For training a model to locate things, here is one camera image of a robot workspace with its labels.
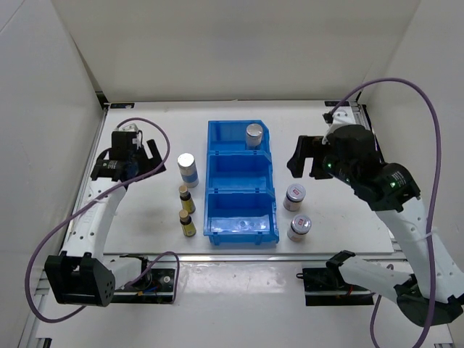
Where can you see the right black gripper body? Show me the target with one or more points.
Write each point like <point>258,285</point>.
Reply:
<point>341,170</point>

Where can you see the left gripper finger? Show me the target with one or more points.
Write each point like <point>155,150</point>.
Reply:
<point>155,155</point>
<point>151,168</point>

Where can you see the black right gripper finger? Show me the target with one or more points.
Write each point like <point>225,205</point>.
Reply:
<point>297,161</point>
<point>317,170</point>

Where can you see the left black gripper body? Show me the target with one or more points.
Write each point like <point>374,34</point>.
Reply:
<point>140,159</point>

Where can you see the silver-lid shaker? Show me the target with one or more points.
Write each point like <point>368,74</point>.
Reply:
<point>254,134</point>
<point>187,167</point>

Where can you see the white-lid spice jar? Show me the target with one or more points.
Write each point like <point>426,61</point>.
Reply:
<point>299,227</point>
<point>295,194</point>

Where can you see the amber bottle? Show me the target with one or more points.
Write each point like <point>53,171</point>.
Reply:
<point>186,199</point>
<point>187,223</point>

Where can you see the blue plastic divided bin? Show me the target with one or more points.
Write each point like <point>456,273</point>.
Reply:
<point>240,198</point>

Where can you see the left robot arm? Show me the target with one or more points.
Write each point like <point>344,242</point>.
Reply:
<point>78,275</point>

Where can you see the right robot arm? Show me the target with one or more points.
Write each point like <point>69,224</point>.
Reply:
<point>391,192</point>

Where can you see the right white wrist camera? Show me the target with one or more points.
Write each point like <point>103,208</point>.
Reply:
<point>335,120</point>

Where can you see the aluminium table edge rail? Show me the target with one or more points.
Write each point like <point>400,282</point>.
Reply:
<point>397,256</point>

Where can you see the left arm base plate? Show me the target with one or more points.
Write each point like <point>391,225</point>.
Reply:
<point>140,280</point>

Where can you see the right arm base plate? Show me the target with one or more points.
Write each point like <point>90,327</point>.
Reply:
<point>321,290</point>

